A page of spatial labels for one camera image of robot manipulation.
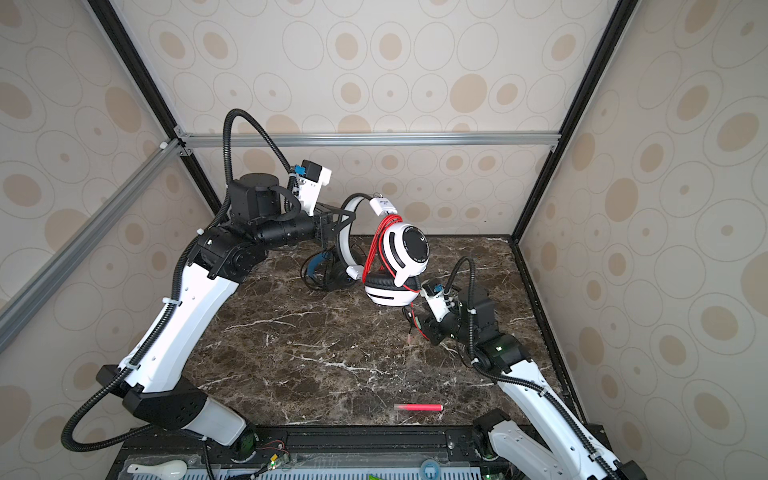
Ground horizontal aluminium rail back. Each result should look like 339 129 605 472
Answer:
176 130 562 149

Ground aluminium rail left wall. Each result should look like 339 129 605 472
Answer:
1 139 181 350

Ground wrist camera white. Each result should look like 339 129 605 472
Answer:
421 279 450 322
294 159 332 216

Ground pink marker pen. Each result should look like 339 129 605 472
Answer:
394 403 444 412

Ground white spoon-shaped tool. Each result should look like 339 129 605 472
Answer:
127 460 188 480

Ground white red headphones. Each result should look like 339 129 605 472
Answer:
336 193 430 307

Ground black frame post right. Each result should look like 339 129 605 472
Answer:
511 0 639 246

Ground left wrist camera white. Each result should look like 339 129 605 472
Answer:
294 159 332 216

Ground black frame post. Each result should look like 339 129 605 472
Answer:
511 0 639 246
85 0 222 213

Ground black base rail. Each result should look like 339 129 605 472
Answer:
107 425 525 479

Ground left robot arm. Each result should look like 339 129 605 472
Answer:
61 108 355 462

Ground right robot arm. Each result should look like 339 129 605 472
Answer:
418 256 646 479

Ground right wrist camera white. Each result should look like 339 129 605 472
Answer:
421 279 450 322

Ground black blue headphones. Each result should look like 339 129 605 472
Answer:
300 249 356 292

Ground blue round cap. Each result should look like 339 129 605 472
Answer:
419 459 441 480

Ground black frame post left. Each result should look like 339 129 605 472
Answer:
85 0 222 213

